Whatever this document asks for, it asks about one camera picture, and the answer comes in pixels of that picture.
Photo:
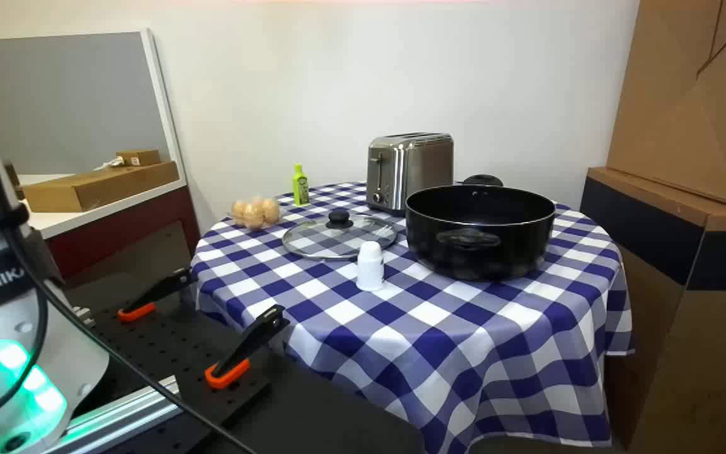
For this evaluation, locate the clear glass lid black knob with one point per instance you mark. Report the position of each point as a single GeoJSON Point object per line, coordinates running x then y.
{"type": "Point", "coordinates": [338, 219]}

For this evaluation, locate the black cooking pot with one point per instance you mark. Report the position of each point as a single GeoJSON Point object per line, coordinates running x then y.
{"type": "Point", "coordinates": [480, 249]}

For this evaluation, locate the small white plastic bottle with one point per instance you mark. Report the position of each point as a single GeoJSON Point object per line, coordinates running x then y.
{"type": "Point", "coordinates": [369, 268]}

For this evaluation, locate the silver toaster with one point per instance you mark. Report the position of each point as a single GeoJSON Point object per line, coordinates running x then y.
{"type": "Point", "coordinates": [409, 167]}

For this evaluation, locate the small green bottle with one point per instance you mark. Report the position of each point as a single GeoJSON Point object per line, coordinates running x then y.
{"type": "Point", "coordinates": [298, 187]}

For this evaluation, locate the blue white checkered tablecloth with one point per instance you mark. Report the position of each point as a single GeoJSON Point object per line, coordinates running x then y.
{"type": "Point", "coordinates": [430, 336]}

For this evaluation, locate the black clamp orange tips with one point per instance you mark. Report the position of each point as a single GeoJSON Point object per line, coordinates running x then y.
{"type": "Point", "coordinates": [156, 294]}
{"type": "Point", "coordinates": [246, 348]}

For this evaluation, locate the black perforated breadboard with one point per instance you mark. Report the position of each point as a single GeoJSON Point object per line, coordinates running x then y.
{"type": "Point", "coordinates": [177, 355]}

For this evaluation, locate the white desk red-brown front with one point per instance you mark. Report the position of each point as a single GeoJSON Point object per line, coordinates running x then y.
{"type": "Point", "coordinates": [118, 229]}

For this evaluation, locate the flat cardboard box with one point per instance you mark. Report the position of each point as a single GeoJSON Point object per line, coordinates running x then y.
{"type": "Point", "coordinates": [94, 187]}

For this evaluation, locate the tall cardboard box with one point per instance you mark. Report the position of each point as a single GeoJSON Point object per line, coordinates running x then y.
{"type": "Point", "coordinates": [692, 336]}

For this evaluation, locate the large cardboard panel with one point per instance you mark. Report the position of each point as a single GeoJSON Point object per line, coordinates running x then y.
{"type": "Point", "coordinates": [692, 92]}

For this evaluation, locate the aluminium rail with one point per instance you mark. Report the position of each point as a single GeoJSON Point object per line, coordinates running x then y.
{"type": "Point", "coordinates": [118, 417]}

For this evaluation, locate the grey panel white frame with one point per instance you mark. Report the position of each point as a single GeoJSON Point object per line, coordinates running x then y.
{"type": "Point", "coordinates": [69, 103]}

